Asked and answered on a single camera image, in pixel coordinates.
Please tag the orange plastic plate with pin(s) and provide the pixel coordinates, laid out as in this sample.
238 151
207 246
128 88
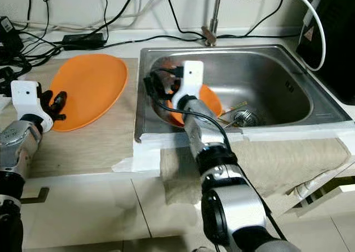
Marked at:
94 88

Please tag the orange plastic bowl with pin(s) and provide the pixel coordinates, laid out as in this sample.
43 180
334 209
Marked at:
211 99

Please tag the banded wooden chopstick pair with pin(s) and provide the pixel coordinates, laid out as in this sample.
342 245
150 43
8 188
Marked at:
236 107

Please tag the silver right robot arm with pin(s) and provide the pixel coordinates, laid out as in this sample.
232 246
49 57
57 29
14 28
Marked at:
222 157

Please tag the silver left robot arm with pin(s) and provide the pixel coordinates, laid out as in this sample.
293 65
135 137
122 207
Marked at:
19 146

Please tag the black power strip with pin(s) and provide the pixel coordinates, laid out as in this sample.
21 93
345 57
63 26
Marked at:
6 80

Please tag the beige woven placemat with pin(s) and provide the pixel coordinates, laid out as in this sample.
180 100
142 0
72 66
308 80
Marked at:
89 152

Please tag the black power adapter brick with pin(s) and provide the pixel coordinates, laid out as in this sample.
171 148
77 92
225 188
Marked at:
83 39

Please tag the steel sink faucet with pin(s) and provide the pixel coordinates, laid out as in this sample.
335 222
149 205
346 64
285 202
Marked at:
211 34

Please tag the black battery charger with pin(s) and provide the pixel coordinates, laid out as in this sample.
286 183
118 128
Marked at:
10 38

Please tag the steel sink drain strainer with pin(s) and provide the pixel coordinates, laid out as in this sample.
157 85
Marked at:
247 118

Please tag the stainless steel sink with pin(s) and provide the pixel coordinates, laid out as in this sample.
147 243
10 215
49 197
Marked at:
272 80

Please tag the white base cabinet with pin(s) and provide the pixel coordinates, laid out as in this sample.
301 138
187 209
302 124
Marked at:
116 207

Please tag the beige hanging towel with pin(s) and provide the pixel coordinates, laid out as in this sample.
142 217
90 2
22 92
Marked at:
283 163

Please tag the black appliance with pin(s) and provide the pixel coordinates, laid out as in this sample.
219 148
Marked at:
333 35

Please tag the open white cabinet drawer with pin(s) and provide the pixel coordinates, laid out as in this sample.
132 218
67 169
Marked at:
327 193

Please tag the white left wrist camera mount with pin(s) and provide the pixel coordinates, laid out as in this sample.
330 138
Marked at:
28 96

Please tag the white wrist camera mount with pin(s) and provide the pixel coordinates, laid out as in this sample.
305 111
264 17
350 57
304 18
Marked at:
28 96
191 80

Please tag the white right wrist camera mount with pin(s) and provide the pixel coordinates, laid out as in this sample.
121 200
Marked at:
191 80

